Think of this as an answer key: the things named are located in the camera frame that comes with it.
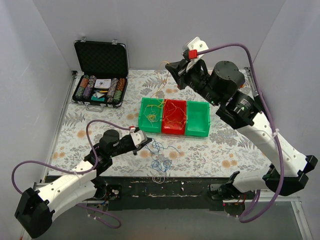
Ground blue wire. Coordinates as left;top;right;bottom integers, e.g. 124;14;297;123
144;141;182;173

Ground white wire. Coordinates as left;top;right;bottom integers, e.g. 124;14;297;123
146;109;158;125

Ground yellow wire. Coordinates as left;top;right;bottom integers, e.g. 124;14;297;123
144;61;188;131

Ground grey wire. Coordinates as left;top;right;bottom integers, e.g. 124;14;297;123
152;173;166;184

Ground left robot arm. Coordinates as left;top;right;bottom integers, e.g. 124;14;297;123
14;128;152;239

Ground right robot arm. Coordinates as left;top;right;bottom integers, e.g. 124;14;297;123
165;59;318;200

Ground floral patterned table mat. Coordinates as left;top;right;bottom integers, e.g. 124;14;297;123
46;69;270;177

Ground left green plastic bin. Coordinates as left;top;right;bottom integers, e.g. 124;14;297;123
138;97;165;133

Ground green plastic bin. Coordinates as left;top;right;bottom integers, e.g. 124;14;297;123
184;101;211;137
138;97;165;133

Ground red plastic bin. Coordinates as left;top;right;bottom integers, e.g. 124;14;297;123
161;99;187;135

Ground right green plastic bin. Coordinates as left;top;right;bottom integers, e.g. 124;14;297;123
184;101;211;137

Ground playing card deck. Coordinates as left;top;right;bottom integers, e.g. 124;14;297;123
94;78;112;89

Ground black poker chip case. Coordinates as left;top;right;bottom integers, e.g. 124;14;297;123
72;37;129;109

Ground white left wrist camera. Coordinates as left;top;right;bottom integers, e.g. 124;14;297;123
129;126;148;149

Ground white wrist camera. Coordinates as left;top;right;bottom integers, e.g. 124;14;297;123
182;36;209;72
129;126;148;149

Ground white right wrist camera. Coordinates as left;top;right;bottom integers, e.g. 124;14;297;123
182;36;209;72

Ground black table front rail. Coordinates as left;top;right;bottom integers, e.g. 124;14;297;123
77;176;248;212

